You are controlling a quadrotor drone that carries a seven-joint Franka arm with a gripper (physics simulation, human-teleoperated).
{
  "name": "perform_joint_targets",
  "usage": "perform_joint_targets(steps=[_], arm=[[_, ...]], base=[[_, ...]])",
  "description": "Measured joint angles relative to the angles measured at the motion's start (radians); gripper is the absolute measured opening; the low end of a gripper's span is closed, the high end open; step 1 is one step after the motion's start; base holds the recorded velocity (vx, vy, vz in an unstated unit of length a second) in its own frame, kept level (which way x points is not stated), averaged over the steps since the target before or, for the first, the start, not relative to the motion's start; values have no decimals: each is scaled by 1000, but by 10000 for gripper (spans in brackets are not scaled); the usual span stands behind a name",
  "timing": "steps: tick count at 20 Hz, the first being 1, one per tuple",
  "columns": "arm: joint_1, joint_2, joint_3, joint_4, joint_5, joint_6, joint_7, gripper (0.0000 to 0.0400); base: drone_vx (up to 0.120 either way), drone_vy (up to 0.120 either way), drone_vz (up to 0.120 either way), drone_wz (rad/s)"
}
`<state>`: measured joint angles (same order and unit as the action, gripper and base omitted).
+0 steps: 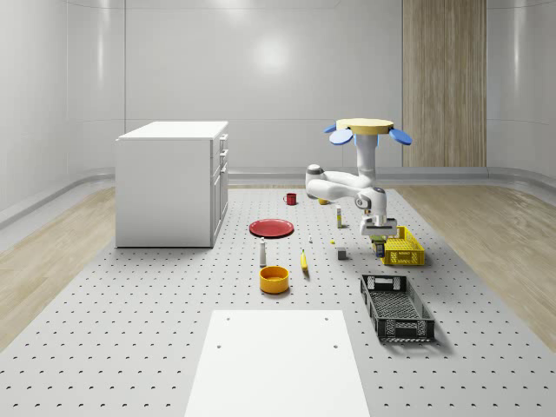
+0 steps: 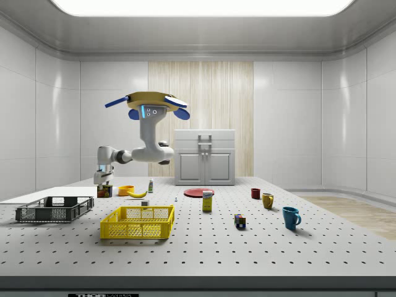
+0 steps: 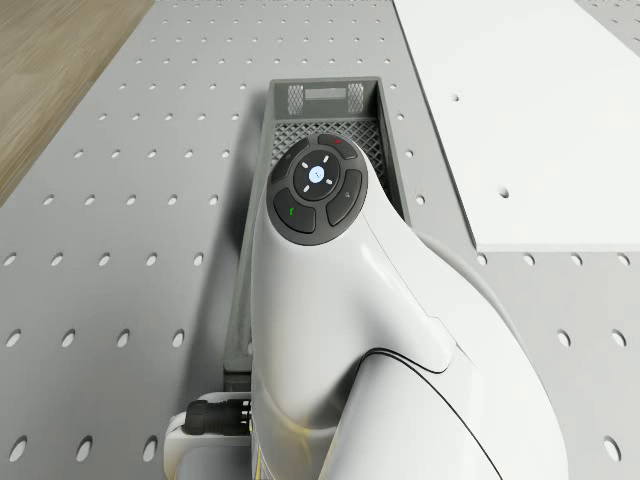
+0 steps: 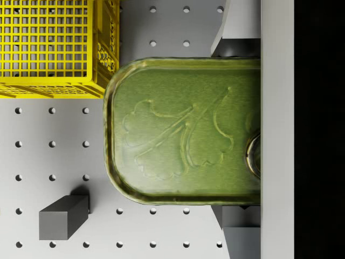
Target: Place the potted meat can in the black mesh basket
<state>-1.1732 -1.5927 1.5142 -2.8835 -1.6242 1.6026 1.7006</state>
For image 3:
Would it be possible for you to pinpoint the dark grey basket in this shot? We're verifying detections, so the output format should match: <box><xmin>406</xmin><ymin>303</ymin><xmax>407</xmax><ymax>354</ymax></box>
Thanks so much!
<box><xmin>221</xmin><ymin>75</ymin><xmax>414</xmax><ymax>397</ymax></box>

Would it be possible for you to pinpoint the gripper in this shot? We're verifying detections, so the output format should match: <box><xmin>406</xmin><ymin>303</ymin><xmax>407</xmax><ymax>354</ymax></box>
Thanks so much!
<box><xmin>162</xmin><ymin>390</ymin><xmax>254</xmax><ymax>480</ymax></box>

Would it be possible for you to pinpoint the white board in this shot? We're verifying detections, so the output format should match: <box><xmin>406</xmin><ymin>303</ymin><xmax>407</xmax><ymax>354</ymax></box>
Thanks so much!
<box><xmin>390</xmin><ymin>0</ymin><xmax>640</xmax><ymax>253</ymax></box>

